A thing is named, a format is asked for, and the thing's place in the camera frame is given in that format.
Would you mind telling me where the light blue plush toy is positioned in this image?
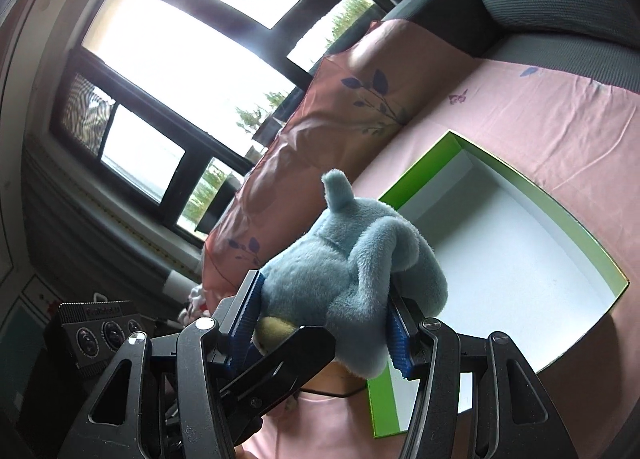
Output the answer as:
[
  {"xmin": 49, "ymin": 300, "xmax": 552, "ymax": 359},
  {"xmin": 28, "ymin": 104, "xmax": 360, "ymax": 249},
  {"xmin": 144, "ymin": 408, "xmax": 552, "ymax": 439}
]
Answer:
[{"xmin": 254, "ymin": 169, "xmax": 448, "ymax": 379}]

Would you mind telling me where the white red small plush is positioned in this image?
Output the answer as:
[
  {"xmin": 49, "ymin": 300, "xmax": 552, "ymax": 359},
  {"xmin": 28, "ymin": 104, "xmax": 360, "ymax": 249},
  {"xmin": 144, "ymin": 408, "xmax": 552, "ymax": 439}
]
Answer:
[{"xmin": 178, "ymin": 285, "xmax": 210, "ymax": 327}]

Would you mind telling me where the black device with round knobs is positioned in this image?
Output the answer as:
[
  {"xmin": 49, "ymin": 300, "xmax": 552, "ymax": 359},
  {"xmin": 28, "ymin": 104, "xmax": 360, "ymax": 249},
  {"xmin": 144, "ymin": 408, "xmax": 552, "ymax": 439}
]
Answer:
[{"xmin": 55, "ymin": 301, "xmax": 148, "ymax": 368}]

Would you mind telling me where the green cardboard box white inside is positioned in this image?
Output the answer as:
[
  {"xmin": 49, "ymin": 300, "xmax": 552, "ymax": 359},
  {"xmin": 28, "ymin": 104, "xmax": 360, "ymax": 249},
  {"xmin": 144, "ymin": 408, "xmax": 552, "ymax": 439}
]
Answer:
[{"xmin": 366, "ymin": 131, "xmax": 630, "ymax": 440}]

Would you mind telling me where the pink bed sheet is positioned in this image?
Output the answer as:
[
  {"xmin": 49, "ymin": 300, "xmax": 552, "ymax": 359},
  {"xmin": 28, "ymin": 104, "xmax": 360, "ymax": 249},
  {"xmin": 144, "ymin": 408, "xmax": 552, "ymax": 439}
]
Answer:
[{"xmin": 240, "ymin": 56, "xmax": 640, "ymax": 459}]

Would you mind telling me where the pink floral pillow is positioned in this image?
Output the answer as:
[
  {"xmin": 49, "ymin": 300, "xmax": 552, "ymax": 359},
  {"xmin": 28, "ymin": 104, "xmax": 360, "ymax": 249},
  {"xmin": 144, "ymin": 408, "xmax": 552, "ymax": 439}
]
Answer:
[{"xmin": 202, "ymin": 19, "xmax": 480, "ymax": 309}]

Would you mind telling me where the black framed window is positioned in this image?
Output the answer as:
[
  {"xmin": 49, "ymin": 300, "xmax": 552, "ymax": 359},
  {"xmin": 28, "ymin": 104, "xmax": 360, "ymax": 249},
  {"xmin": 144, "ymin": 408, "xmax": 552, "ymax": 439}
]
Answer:
[{"xmin": 50, "ymin": 0, "xmax": 394, "ymax": 245}]

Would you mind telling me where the dark grey sofa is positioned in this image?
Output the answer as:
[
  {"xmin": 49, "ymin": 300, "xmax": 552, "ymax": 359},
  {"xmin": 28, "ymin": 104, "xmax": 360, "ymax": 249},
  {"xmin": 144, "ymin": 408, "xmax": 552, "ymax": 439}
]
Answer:
[{"xmin": 387, "ymin": 0, "xmax": 639, "ymax": 92}]

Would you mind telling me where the black cable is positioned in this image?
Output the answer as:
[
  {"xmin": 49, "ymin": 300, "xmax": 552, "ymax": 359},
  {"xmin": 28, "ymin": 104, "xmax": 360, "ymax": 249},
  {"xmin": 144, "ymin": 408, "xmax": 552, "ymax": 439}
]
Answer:
[{"xmin": 298, "ymin": 377, "xmax": 369, "ymax": 399}]

